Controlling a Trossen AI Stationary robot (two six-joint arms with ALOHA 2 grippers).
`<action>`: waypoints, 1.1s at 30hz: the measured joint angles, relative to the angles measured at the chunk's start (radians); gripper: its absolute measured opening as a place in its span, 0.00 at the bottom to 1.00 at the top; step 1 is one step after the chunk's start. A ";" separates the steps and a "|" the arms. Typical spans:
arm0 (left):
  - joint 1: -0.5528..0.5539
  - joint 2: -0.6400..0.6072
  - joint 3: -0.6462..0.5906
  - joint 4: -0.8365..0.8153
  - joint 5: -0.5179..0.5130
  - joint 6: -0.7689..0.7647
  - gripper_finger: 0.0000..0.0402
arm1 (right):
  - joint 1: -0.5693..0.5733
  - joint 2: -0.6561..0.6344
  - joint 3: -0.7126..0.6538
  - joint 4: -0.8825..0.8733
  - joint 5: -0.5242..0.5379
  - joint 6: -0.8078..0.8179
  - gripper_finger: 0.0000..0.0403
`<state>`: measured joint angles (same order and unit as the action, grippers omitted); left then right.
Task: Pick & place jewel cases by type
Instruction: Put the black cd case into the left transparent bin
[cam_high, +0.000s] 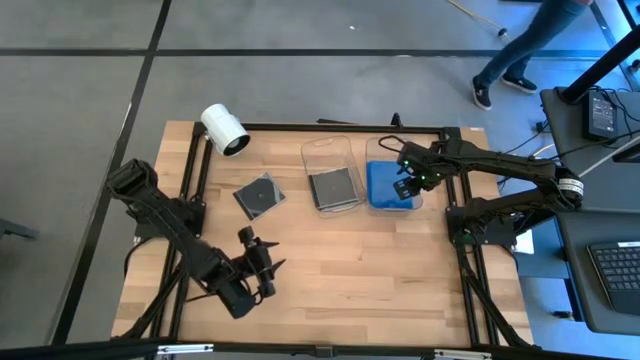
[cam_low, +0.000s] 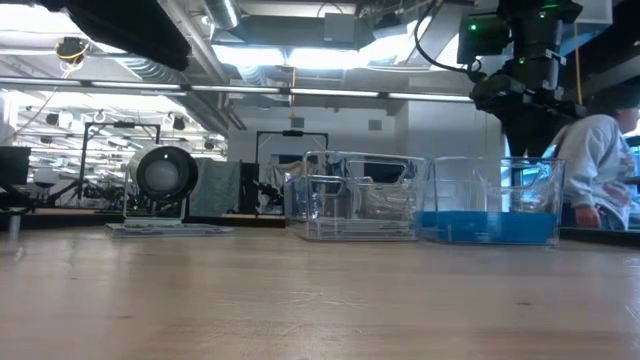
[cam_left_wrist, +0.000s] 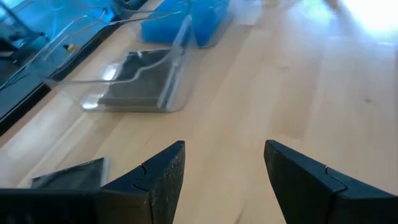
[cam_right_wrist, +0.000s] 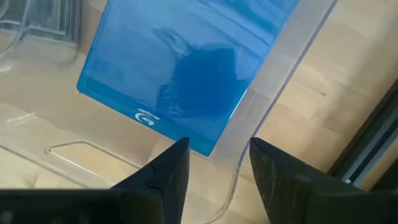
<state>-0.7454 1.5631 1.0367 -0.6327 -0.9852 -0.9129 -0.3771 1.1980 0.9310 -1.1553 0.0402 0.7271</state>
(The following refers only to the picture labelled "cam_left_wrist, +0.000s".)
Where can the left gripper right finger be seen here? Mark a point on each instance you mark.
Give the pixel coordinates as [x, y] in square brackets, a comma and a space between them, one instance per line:
[304, 193]

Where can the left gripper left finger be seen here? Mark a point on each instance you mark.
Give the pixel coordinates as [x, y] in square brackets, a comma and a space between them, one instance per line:
[155, 186]

